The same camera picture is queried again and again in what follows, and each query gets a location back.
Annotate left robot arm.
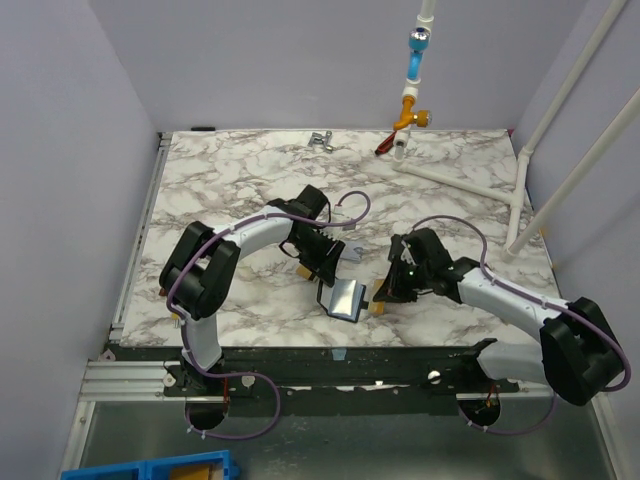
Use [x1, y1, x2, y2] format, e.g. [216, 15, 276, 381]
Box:
[159, 185, 345, 395]

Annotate blue plastic bin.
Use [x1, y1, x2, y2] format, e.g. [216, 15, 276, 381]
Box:
[60, 450, 240, 480]

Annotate white PVC pipe frame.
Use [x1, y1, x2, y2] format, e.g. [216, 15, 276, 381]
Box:
[392, 1, 639, 262]

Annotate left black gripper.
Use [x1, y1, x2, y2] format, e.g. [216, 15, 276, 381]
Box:
[290, 229, 345, 287]

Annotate orange pipe valve fitting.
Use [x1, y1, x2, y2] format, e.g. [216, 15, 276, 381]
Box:
[393, 95, 432, 131]

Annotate silver metal clamp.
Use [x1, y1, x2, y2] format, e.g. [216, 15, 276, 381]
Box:
[308, 130, 334, 153]

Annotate gold credit card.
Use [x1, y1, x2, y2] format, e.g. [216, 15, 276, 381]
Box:
[368, 279, 385, 316]
[296, 265, 315, 281]

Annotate silver grey credit card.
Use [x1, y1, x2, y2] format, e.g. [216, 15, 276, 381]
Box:
[341, 242, 364, 263]

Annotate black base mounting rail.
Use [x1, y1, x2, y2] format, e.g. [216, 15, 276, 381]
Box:
[164, 345, 521, 416]

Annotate red handled tool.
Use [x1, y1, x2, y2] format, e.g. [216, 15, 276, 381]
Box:
[374, 131, 396, 156]

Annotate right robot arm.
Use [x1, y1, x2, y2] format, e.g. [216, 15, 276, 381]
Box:
[372, 228, 630, 406]

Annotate black leather card holder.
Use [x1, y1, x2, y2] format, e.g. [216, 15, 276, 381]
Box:
[316, 279, 368, 323]

